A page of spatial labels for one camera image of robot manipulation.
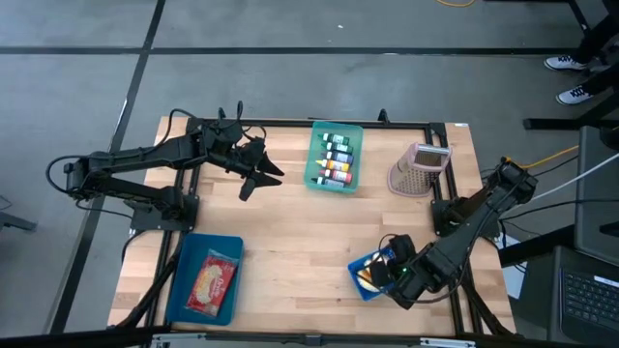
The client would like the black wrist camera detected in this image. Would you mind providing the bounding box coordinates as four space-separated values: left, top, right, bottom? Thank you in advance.
389 234 417 262
238 176 261 203

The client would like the green ink bottle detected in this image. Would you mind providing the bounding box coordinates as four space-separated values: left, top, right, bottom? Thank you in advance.
322 142 354 157
320 132 350 147

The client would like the orange ink bottle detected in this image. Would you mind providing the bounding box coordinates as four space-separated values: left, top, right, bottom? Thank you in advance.
314 159 350 173

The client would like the small blue plastic basket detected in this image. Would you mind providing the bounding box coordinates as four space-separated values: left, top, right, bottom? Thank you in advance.
346 246 398 302

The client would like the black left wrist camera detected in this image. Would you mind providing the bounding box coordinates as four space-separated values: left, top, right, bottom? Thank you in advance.
238 176 261 203

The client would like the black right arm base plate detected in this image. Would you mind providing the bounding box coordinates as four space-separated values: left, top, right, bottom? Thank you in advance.
431 197 502 239

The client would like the yellow extension cord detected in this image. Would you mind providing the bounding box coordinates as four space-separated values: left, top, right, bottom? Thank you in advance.
499 143 581 174

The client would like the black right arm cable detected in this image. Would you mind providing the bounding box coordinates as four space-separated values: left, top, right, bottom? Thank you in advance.
376 233 485 305

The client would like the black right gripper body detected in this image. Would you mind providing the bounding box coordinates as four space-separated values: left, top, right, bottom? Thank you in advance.
388 259 440 311

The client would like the purple ink bottle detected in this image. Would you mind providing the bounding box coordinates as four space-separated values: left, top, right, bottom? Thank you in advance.
324 151 355 165

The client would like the black laptop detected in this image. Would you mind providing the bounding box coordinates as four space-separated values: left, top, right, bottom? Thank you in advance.
548 246 619 347

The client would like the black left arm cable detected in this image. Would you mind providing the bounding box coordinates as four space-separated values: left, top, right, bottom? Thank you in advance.
45 101 267 214

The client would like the pink metal box grater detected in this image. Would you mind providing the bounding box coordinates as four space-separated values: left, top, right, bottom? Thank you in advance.
386 141 455 198

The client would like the white paper sheet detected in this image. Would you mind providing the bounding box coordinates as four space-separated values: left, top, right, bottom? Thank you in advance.
502 236 528 301

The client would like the pink ink bottle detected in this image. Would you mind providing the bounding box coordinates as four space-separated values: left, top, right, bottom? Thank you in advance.
318 168 354 185

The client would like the person's white shoe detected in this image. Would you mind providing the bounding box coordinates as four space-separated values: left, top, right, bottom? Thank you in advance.
554 85 595 106
544 54 589 73

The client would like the black power cable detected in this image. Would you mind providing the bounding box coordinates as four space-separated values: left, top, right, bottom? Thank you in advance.
497 197 619 222

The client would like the white cable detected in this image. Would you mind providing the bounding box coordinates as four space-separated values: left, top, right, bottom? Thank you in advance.
531 152 619 204

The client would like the red snack packet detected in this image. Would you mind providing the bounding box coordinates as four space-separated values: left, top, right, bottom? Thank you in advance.
185 248 241 318

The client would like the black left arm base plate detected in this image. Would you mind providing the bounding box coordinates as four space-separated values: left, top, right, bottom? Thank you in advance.
129 192 200 232

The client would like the grey furniture foot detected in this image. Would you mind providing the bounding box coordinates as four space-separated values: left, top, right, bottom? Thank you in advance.
0 212 38 233

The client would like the black aluminium table frame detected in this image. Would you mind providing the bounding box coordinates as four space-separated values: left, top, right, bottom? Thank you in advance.
113 106 516 339

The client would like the black floor beam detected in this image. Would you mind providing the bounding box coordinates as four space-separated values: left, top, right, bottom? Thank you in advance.
497 224 579 268

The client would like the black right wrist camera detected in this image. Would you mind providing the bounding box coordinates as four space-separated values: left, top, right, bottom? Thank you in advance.
389 234 417 262

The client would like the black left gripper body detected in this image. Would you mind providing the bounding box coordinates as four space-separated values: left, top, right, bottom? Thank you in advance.
223 136 267 179

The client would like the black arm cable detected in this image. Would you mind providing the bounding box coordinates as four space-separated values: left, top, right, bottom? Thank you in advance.
376 233 485 305
45 101 267 214

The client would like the person's leg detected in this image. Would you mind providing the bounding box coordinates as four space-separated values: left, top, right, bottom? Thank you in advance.
582 62 619 96
577 12 619 67

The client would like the teal translucent plastic tray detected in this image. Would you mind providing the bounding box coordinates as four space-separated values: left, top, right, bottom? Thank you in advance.
301 120 364 197

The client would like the black floor stand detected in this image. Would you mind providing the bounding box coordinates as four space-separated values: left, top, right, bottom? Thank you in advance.
521 0 619 131

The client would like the black camera mount beam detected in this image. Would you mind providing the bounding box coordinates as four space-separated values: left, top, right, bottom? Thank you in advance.
0 328 619 348

